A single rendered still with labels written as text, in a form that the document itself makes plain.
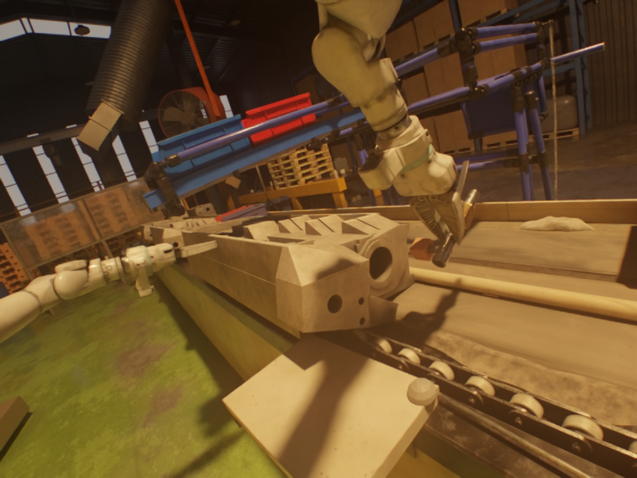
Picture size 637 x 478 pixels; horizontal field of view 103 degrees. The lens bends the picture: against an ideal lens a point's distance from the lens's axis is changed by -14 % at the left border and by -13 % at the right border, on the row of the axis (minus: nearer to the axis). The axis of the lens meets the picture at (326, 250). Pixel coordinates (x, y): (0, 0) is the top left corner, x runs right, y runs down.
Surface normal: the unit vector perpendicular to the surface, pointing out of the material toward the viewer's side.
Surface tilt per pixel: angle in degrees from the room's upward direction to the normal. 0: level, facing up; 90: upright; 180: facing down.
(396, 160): 94
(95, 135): 90
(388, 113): 108
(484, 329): 0
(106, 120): 90
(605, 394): 42
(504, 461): 0
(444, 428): 0
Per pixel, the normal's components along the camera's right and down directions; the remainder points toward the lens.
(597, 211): -0.76, 0.39
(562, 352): -0.28, -0.91
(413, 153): 0.24, 0.46
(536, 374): -0.75, -0.29
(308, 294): 0.61, 0.08
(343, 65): -0.40, 0.84
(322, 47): -0.58, 0.69
